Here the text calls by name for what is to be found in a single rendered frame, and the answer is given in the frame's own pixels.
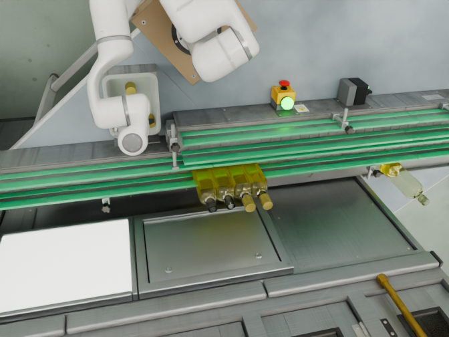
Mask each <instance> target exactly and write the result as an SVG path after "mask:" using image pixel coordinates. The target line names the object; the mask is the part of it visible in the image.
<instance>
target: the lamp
mask: <svg viewBox="0 0 449 337"><path fill-rule="evenodd" d="M293 104H294V102H293V100H292V98H291V97H289V96H285V97H284V98H282V99H281V106H282V107H283V108H284V109H286V110H288V109H291V108H292V107H293Z"/></svg>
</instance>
